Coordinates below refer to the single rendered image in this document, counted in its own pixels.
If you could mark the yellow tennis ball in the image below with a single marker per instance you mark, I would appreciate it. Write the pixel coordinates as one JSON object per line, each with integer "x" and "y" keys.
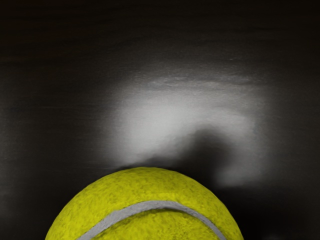
{"x": 142, "y": 190}

